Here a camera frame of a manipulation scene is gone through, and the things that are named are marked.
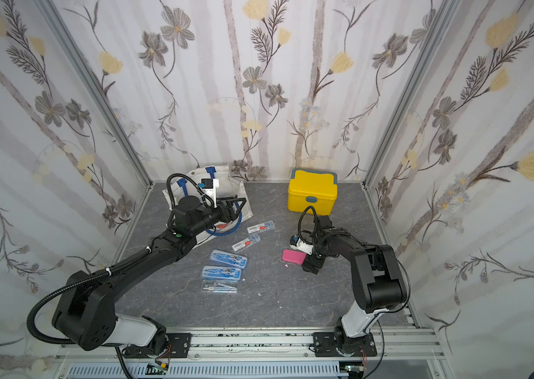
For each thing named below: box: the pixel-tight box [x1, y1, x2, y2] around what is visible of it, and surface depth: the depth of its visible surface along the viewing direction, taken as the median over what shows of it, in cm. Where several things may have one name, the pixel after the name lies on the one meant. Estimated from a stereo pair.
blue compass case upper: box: [209, 249, 249, 270], surface depth 95 cm
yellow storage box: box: [287, 168, 339, 216], surface depth 104 cm
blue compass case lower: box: [201, 265, 242, 282], surface depth 91 cm
